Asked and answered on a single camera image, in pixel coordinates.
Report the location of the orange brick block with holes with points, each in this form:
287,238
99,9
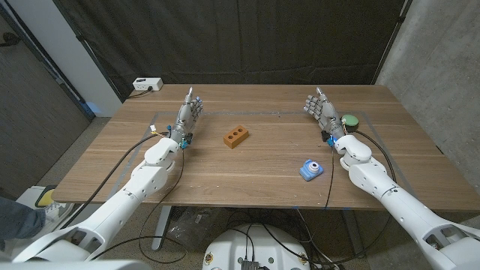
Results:
236,136

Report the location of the grey sneaker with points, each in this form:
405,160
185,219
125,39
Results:
56,210

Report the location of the white robot torso base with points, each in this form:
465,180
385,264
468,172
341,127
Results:
256,249

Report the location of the grey table leg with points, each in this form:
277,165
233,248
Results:
354,232

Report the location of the green push button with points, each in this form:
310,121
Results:
350,120

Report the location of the person leg in jeans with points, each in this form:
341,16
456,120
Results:
18,222

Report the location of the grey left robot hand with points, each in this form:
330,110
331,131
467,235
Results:
185,115

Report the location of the white table leg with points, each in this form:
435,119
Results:
161,227

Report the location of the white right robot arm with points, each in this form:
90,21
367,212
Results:
405,202

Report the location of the white power strip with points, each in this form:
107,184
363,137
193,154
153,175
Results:
147,84

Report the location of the blue toy camera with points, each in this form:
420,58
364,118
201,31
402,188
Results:
311,169

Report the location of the yellow black floor pedal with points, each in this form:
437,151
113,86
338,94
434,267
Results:
45,198

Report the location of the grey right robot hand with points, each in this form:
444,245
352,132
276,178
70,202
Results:
325,111

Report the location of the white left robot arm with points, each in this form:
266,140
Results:
112,210

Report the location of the clear plastic bag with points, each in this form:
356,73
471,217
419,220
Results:
191,227

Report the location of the black backdrop curtain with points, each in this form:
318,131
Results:
232,41

